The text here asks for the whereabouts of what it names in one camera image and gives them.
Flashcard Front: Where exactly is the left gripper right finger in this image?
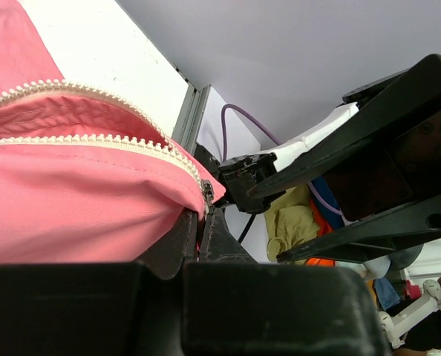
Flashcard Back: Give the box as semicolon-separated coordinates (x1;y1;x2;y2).
183;208;391;355

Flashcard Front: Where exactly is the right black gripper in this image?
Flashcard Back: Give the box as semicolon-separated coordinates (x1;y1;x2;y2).
247;54;441;263

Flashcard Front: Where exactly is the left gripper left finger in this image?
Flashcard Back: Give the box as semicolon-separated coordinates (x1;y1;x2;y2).
0;210;197;355

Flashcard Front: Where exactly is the pink hooded jacket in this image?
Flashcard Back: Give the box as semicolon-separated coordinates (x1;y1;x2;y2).
0;1;226;264

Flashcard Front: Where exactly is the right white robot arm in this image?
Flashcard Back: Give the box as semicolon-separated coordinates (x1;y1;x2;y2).
200;54;441;263

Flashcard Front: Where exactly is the orange cloth in background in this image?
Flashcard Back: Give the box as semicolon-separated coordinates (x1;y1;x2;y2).
306;199;336;267

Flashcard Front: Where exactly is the yellow cloth in background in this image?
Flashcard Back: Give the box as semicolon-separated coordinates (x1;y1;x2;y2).
264;185;320;262

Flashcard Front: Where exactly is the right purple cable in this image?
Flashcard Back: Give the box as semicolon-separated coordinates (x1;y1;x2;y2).
220;0;441;218

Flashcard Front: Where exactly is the aluminium front rail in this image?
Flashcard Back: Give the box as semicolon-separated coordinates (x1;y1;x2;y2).
171;84;211;154

